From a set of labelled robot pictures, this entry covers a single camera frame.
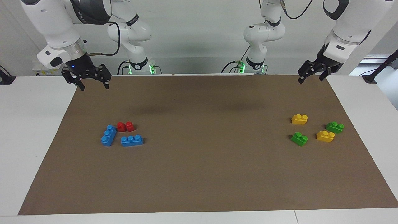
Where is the black right base cable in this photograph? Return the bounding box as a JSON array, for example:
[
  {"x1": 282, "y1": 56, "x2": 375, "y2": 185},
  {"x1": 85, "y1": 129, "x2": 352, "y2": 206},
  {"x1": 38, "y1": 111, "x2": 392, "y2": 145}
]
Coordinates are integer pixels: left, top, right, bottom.
[{"x1": 117, "y1": 61, "x2": 131, "y2": 75}]

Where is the black base cable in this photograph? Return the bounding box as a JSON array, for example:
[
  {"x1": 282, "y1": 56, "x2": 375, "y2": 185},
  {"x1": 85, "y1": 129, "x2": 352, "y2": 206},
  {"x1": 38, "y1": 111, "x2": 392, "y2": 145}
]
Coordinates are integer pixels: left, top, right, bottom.
[
  {"x1": 221, "y1": 46, "x2": 251, "y2": 74},
  {"x1": 117, "y1": 61, "x2": 131, "y2": 75}
]

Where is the black table clamp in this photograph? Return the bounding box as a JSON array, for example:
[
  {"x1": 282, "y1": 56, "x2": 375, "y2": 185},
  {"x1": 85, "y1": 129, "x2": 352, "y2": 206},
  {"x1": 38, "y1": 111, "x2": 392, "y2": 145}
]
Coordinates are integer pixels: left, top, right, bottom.
[{"x1": 0, "y1": 65, "x2": 16, "y2": 85}]

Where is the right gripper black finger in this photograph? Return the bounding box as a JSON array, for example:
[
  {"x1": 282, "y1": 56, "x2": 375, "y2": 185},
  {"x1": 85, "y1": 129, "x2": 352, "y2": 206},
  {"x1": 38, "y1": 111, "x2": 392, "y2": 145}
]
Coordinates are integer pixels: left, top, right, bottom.
[
  {"x1": 93, "y1": 64, "x2": 112, "y2": 90},
  {"x1": 61, "y1": 67, "x2": 85, "y2": 91}
]

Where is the green two-stud toy brick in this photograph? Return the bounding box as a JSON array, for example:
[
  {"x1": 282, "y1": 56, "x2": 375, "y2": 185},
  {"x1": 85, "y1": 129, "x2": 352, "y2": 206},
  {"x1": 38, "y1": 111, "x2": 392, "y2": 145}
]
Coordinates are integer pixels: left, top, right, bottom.
[
  {"x1": 290, "y1": 132, "x2": 308, "y2": 147},
  {"x1": 326, "y1": 121, "x2": 345, "y2": 134}
]

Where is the red two-stud toy brick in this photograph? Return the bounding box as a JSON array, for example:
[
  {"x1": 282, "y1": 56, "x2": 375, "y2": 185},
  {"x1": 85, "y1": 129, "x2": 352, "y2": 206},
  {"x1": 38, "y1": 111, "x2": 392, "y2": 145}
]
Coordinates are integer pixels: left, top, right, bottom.
[{"x1": 117, "y1": 121, "x2": 135, "y2": 132}]

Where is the yellow two-stud toy brick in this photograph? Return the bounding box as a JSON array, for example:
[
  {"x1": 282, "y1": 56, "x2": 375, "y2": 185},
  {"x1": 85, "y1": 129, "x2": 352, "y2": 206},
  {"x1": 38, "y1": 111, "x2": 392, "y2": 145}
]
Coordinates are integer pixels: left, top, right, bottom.
[
  {"x1": 291, "y1": 114, "x2": 308, "y2": 125},
  {"x1": 316, "y1": 130, "x2": 335, "y2": 143}
]

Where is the black stand with clamp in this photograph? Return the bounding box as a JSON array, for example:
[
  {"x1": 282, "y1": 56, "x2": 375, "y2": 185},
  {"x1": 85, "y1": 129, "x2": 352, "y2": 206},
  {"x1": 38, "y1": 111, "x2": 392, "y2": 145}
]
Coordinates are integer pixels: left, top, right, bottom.
[{"x1": 362, "y1": 49, "x2": 398, "y2": 84}]

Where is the black left base cable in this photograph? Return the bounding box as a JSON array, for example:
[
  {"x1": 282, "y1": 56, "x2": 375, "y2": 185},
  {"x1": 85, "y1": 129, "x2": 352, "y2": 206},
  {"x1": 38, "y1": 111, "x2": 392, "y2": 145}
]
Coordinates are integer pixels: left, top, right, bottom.
[{"x1": 221, "y1": 46, "x2": 251, "y2": 74}]

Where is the blue three-stud toy brick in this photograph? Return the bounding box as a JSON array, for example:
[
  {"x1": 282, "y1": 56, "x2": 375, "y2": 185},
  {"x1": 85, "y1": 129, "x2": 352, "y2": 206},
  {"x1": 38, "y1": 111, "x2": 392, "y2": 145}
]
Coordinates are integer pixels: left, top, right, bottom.
[
  {"x1": 101, "y1": 125, "x2": 117, "y2": 147},
  {"x1": 121, "y1": 135, "x2": 144, "y2": 147}
]

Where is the white power strip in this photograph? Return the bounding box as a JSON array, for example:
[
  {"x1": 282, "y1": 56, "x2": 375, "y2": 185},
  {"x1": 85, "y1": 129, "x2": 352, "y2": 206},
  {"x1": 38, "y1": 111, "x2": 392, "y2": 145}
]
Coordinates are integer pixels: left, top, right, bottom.
[{"x1": 33, "y1": 61, "x2": 66, "y2": 76}]

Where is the brown table mat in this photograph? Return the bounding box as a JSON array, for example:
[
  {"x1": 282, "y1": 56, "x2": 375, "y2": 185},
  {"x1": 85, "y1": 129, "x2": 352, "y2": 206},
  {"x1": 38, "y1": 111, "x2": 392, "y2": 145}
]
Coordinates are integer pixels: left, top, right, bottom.
[{"x1": 18, "y1": 74, "x2": 398, "y2": 216}]

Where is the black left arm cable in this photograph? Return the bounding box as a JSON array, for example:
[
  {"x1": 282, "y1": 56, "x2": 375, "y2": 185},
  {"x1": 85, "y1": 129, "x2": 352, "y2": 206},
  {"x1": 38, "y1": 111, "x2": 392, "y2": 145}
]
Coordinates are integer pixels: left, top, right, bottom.
[{"x1": 280, "y1": 0, "x2": 314, "y2": 20}]

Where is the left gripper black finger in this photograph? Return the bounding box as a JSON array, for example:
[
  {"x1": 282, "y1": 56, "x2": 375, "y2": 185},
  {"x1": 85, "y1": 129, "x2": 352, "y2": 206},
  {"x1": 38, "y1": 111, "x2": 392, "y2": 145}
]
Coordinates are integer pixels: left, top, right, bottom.
[
  {"x1": 298, "y1": 61, "x2": 321, "y2": 84},
  {"x1": 319, "y1": 66, "x2": 338, "y2": 82}
]

